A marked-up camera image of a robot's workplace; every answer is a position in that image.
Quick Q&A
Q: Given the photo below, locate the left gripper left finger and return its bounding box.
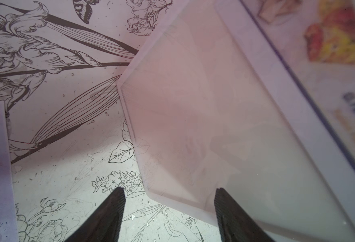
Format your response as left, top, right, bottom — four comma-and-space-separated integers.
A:
66, 187, 126, 242

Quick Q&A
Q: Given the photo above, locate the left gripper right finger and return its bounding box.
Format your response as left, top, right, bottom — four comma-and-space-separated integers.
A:
214, 188, 274, 242

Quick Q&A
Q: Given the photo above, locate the clear acrylic menu holder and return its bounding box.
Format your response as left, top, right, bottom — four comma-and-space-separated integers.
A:
119, 1, 355, 242

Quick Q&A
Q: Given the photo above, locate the new dish-list menu sheet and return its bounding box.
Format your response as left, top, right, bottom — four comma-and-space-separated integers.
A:
213, 0, 355, 194

